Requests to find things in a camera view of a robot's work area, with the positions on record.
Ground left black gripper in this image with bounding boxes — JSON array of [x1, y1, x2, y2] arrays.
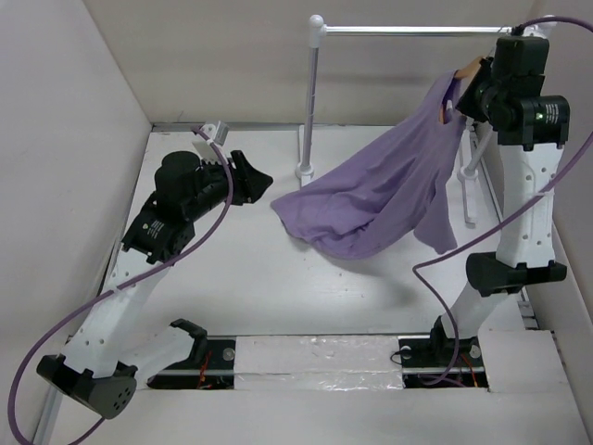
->
[[183, 149, 271, 221]]

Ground wooden clothes hanger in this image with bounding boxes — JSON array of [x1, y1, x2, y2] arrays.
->
[[438, 56, 486, 123]]

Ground purple t shirt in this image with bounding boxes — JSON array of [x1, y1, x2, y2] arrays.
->
[[271, 72, 466, 261]]

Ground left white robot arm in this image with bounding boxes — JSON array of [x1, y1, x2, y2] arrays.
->
[[37, 150, 273, 419]]

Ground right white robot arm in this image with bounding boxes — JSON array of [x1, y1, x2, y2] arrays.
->
[[427, 36, 570, 364]]

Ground white metal clothes rack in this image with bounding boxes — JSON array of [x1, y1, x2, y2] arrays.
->
[[295, 14, 559, 227]]

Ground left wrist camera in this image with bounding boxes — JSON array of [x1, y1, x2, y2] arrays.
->
[[192, 121, 229, 149]]

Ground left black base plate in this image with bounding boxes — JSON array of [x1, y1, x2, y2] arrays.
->
[[147, 337, 236, 390]]

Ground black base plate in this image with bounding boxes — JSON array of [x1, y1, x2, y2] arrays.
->
[[147, 337, 236, 390], [390, 335, 488, 389]]

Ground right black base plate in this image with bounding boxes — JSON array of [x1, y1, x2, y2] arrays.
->
[[390, 335, 488, 389]]

